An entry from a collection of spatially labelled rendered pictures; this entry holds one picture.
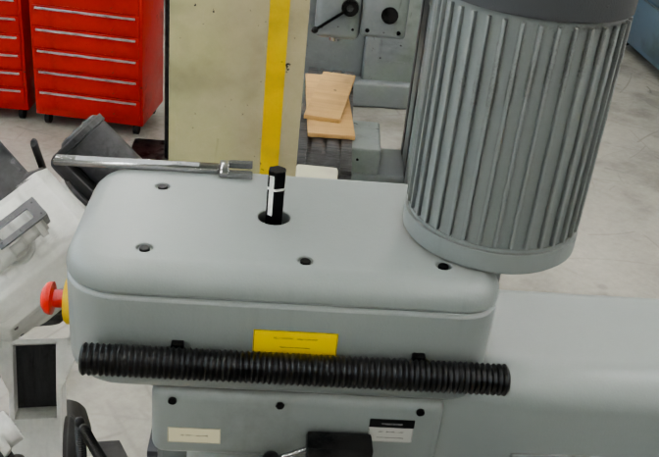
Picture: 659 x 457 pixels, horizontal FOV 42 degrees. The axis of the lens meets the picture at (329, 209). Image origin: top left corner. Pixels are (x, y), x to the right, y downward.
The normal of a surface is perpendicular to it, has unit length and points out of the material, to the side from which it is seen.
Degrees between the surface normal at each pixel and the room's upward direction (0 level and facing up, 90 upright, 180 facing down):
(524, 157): 90
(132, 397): 0
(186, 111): 90
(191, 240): 0
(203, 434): 90
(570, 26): 90
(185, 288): 81
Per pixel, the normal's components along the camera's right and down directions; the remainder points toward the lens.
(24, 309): 0.62, 0.33
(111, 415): 0.09, -0.88
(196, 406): 0.04, 0.47
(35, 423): 0.21, 0.21
